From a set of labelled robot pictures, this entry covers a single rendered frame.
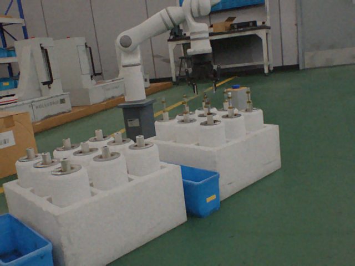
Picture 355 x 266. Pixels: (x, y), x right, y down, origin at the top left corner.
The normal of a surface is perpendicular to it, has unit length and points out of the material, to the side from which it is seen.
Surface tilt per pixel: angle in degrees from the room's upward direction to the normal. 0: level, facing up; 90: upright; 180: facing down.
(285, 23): 90
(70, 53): 90
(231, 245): 0
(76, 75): 90
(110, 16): 90
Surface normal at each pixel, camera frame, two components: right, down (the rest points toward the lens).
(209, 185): 0.70, 0.11
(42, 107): 0.93, -0.04
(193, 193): -0.71, 0.26
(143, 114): 0.38, 0.15
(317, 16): -0.36, 0.24
